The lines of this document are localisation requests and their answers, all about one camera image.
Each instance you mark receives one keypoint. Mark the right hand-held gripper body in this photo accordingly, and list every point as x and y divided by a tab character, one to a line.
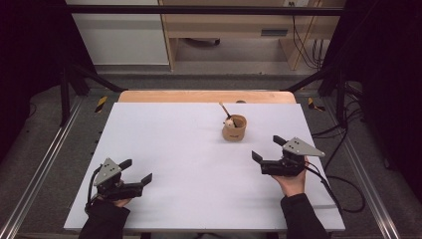
285	166

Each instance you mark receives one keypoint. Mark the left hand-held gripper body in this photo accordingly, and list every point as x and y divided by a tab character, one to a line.
114	191

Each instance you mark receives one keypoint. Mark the round wooden brush holder cup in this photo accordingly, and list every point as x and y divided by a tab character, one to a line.
234	132

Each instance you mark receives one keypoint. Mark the person's left hand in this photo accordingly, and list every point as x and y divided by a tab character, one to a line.
121	202

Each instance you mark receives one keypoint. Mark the person's right hand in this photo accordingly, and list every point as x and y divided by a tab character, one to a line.
293	186

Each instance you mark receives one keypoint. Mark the yellow black striped tape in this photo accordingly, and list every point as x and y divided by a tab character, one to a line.
313	104
101	104

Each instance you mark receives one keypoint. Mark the white table mat board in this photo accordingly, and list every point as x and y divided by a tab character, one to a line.
199	166

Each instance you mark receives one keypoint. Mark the light wooden table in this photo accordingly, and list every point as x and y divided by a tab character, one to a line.
199	96

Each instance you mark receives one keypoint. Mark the grey label plate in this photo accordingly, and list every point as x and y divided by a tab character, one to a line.
274	33

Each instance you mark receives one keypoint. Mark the black curtain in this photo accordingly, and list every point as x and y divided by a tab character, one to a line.
30	66
388	83

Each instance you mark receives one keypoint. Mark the white cabinet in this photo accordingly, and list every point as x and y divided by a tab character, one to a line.
122	40

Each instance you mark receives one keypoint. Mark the light wooden desk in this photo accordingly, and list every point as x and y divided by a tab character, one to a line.
232	23

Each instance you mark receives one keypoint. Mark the black metal frame stand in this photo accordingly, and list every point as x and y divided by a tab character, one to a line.
65	99
340	99

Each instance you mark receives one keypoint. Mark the aluminium floor rail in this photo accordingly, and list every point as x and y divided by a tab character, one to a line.
365	179
40	172

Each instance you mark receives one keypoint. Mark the black horizontal frame bar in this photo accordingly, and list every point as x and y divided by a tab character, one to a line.
199	10

